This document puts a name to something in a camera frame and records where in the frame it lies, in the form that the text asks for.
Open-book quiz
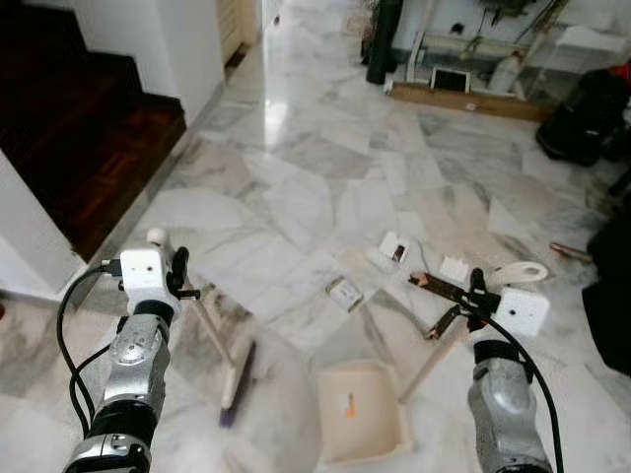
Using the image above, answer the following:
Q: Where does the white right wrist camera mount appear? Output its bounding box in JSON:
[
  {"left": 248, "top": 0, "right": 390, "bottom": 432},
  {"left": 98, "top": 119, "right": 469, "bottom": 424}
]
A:
[{"left": 492, "top": 287, "right": 551, "bottom": 340}]

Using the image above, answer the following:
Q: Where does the plain small white box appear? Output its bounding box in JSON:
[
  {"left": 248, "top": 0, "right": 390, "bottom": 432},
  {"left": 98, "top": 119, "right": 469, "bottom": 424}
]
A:
[{"left": 439, "top": 255, "right": 473, "bottom": 283}]

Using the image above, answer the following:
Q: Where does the black upright cylinder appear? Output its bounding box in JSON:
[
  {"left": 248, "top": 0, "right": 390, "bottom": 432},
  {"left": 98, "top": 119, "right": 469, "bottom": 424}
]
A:
[{"left": 364, "top": 0, "right": 406, "bottom": 87}]

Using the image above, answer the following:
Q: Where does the black bag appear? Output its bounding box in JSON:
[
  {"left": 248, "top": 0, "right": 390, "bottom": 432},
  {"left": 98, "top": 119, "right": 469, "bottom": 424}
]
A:
[{"left": 535, "top": 67, "right": 631, "bottom": 168}]

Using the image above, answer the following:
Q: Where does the white framed tablet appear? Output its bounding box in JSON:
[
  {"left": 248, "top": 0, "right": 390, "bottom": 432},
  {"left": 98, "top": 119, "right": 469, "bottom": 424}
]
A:
[{"left": 430, "top": 65, "right": 472, "bottom": 95}]

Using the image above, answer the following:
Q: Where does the short brown stick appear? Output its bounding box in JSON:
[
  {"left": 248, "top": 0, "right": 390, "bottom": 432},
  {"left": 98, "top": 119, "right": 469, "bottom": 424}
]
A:
[{"left": 549, "top": 241, "right": 594, "bottom": 263}]

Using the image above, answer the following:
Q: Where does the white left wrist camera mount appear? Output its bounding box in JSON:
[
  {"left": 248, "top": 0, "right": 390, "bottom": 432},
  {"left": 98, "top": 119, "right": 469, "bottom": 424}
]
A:
[{"left": 119, "top": 246, "right": 177, "bottom": 308}]

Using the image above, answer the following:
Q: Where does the long wooden plank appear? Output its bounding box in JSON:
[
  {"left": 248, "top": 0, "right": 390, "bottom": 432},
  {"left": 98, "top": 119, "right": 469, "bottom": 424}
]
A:
[{"left": 387, "top": 81, "right": 559, "bottom": 125}]

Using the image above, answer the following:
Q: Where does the dark wooden staircase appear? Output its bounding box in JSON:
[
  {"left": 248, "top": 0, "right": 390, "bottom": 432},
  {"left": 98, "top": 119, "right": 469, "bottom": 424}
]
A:
[{"left": 0, "top": 0, "right": 188, "bottom": 263}]

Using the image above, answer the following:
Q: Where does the small printed carton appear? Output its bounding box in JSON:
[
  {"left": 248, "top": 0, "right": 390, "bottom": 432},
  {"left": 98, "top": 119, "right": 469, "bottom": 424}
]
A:
[{"left": 326, "top": 277, "right": 365, "bottom": 313}]

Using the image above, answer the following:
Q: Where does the large black furniture piece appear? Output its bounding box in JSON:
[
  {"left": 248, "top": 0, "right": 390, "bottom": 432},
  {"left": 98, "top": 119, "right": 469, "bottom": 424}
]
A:
[{"left": 581, "top": 192, "right": 631, "bottom": 377}]

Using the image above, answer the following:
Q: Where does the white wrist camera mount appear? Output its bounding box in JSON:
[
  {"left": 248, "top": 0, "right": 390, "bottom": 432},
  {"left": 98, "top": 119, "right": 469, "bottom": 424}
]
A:
[
  {"left": 119, "top": 246, "right": 177, "bottom": 308},
  {"left": 492, "top": 287, "right": 551, "bottom": 340}
]

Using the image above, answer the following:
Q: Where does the light wooden door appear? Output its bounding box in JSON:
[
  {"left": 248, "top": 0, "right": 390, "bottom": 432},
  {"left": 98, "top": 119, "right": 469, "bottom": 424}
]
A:
[{"left": 216, "top": 0, "right": 263, "bottom": 68}]

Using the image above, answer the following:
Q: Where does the cream long handled dustpan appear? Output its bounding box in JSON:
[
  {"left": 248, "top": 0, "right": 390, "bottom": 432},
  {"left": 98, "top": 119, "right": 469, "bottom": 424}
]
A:
[{"left": 317, "top": 260, "right": 550, "bottom": 466}]

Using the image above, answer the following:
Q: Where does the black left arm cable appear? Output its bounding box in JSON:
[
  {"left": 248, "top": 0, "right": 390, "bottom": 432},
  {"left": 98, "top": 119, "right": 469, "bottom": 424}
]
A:
[{"left": 55, "top": 259, "right": 125, "bottom": 437}]

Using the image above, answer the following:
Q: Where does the white box with dark mark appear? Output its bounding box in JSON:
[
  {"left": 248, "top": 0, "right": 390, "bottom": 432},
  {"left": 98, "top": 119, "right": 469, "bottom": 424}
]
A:
[{"left": 379, "top": 231, "right": 411, "bottom": 273}]

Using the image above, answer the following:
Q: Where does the white plastic bottle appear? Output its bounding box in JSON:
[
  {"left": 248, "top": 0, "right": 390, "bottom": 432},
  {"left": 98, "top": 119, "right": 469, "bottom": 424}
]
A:
[{"left": 491, "top": 53, "right": 525, "bottom": 97}]

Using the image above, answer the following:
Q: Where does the wooden handled broom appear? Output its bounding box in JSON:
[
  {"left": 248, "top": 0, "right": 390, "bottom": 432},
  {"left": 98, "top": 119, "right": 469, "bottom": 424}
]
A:
[{"left": 145, "top": 227, "right": 257, "bottom": 428}]

